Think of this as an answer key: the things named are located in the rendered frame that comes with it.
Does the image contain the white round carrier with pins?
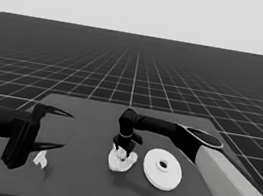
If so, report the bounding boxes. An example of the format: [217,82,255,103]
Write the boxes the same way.
[105,143,140,176]

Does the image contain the small white T-shaped piece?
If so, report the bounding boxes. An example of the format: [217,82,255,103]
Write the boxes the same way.
[32,148,51,169]

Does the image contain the large thick white disc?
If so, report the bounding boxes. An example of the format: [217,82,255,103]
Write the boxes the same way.
[139,146,187,194]

